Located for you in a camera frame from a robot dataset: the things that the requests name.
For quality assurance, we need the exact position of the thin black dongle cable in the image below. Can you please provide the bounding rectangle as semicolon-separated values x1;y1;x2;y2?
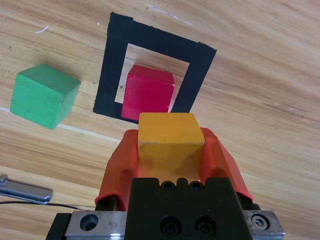
0;200;96;211

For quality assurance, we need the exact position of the small metal bar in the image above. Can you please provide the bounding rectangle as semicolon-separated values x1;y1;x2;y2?
0;174;54;206

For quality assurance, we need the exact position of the black tape square outline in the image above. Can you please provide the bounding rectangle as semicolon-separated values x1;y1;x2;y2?
93;11;218;125

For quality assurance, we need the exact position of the green wooden block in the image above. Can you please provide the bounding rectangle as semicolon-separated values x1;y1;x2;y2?
9;63;82;130

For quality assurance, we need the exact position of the red wooden block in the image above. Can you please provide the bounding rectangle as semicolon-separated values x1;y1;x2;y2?
120;64;175;120

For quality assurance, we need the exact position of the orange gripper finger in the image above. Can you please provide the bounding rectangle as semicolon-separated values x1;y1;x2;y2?
94;129;140;212
199;127;261;212

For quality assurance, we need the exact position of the yellow wooden block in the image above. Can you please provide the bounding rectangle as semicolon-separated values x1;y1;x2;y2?
137;112;206;183

